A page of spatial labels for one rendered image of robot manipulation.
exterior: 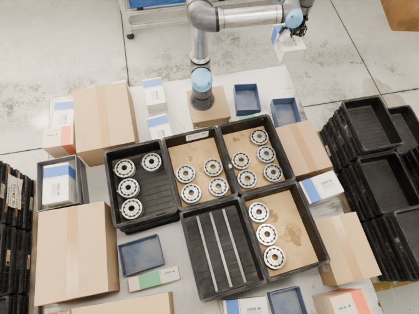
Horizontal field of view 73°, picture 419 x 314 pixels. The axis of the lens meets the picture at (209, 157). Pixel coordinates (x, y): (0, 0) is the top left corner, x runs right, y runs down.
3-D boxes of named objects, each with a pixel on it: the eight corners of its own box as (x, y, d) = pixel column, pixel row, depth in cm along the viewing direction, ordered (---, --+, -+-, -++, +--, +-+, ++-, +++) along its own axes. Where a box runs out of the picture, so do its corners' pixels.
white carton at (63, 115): (61, 109, 180) (54, 100, 172) (80, 107, 181) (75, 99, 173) (58, 137, 172) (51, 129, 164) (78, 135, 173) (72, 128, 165)
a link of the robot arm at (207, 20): (186, 21, 115) (307, 9, 114) (184, 2, 119) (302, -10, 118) (189, 42, 125) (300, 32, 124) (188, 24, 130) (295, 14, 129)
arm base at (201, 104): (189, 90, 179) (189, 80, 170) (214, 90, 179) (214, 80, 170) (189, 111, 173) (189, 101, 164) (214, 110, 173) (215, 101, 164)
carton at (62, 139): (48, 154, 159) (42, 148, 152) (49, 135, 164) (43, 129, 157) (78, 149, 161) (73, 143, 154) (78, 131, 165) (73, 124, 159)
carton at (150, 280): (132, 291, 139) (130, 292, 134) (130, 278, 141) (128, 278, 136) (181, 279, 142) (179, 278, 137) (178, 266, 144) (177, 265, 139)
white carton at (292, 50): (269, 37, 164) (273, 23, 156) (289, 34, 165) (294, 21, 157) (280, 63, 156) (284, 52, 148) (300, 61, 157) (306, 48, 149)
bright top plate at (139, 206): (121, 200, 141) (120, 200, 141) (141, 197, 142) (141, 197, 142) (121, 220, 137) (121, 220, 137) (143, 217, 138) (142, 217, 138)
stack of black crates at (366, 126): (317, 131, 243) (341, 101, 202) (350, 126, 247) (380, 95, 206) (334, 175, 228) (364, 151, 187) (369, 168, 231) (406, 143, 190)
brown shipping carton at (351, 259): (303, 225, 155) (314, 220, 140) (341, 218, 157) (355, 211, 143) (323, 285, 143) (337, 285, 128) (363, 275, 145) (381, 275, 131)
